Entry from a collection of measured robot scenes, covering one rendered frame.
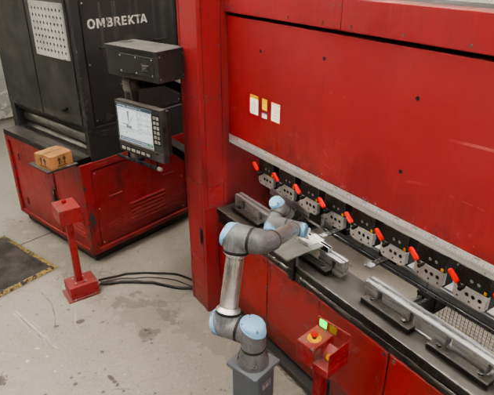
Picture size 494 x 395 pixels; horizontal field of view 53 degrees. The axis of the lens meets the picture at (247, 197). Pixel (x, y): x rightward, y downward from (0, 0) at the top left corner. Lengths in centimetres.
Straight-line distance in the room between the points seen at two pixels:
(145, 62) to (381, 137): 157
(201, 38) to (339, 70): 100
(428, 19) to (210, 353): 252
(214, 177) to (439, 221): 168
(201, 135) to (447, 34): 173
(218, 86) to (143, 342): 185
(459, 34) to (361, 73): 51
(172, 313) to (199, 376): 68
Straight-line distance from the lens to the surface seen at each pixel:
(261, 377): 237
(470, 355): 242
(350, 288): 274
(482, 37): 196
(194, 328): 380
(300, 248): 280
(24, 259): 490
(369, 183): 241
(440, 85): 209
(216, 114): 325
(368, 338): 263
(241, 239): 215
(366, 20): 228
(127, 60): 334
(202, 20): 309
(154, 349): 367
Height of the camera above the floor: 248
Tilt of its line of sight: 26 degrees down
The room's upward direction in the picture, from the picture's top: straight up
